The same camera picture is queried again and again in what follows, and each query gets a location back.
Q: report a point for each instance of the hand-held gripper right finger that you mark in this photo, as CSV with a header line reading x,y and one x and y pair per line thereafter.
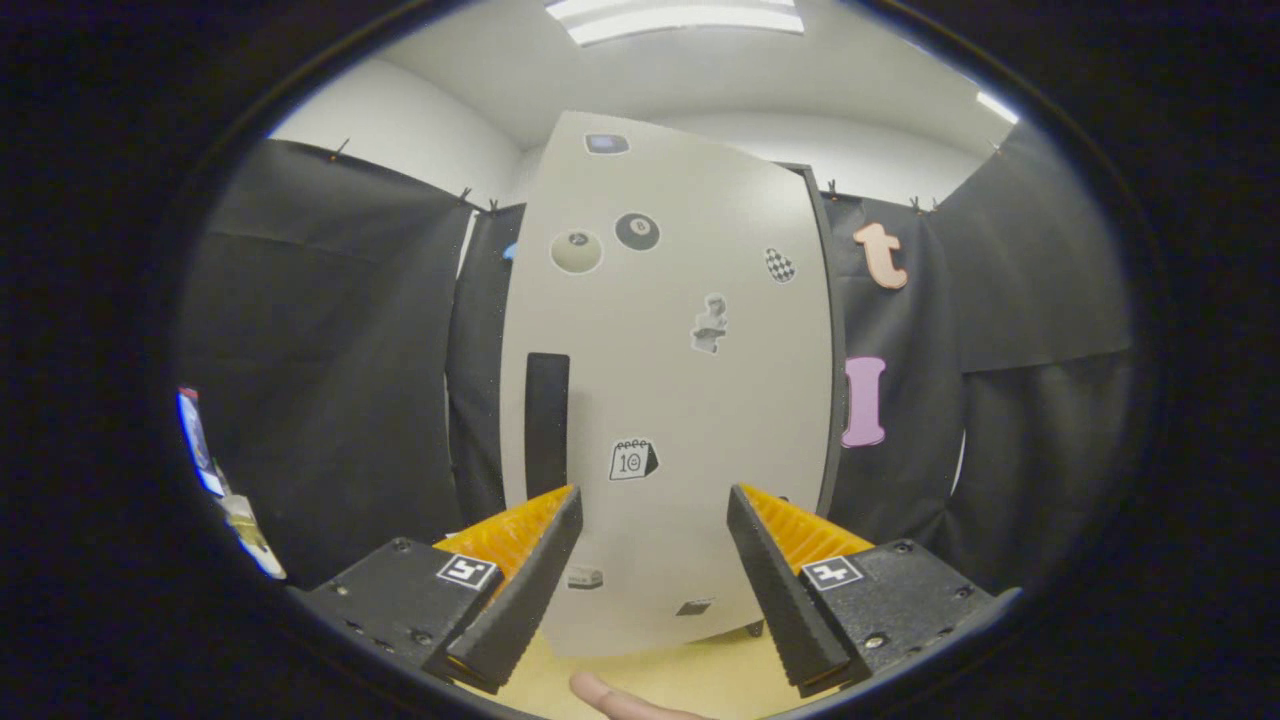
x,y
785,590

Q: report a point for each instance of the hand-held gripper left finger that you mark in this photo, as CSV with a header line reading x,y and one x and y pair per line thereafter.
x,y
525,595

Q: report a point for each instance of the white and blue object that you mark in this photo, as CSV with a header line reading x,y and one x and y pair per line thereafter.
x,y
200,445

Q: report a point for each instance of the white and yellow object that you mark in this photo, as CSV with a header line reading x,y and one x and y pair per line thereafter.
x,y
250,530

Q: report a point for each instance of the large ceiling light panel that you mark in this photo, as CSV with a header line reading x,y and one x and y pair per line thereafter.
x,y
675,18

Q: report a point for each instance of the black backdrop cloth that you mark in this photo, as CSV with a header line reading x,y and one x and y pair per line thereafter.
x,y
320,350

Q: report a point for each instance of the dark grey shoe cabinet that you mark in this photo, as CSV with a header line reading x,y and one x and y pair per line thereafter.
x,y
837,300

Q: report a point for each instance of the small ceiling light panel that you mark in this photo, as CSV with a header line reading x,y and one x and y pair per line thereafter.
x,y
997,106

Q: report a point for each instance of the light grey shoe cabinet door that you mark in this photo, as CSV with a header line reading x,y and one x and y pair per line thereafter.
x,y
680,400

